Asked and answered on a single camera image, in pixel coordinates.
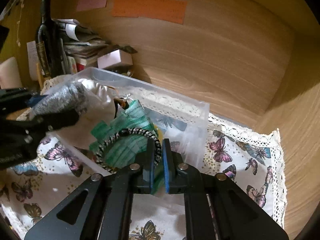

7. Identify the grey knit item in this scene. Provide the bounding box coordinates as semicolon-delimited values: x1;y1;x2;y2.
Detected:
29;82;89;120

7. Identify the white drawstring pouch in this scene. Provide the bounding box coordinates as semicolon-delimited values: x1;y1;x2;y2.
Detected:
57;78;116;150

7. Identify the green knit cloth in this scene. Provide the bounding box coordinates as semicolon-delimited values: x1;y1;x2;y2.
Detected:
89;100;163;194

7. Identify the black white striped hair tie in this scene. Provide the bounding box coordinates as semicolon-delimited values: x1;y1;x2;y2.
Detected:
94;127;163;174

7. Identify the white cylindrical roll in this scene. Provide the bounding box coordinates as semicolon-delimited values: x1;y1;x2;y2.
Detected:
0;57;23;89

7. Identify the white handwritten paper note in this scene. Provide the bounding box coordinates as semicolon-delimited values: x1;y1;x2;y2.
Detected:
27;41;39;81

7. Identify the butterfly print lace tablecloth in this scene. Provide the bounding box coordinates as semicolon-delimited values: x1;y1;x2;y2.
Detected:
1;115;286;239

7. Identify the clear plastic storage bin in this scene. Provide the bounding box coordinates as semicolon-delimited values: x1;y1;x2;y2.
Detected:
38;68;209;175

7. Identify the dark wine bottle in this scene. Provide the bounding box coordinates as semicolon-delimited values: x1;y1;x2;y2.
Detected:
36;0;64;78

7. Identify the stack of papers and books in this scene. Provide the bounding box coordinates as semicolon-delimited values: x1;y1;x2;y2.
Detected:
53;19;111;72

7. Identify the small pink white box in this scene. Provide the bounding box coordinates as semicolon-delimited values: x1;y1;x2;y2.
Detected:
97;49;133;69

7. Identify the orange sticky note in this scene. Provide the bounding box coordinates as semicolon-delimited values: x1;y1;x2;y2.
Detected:
111;0;187;24

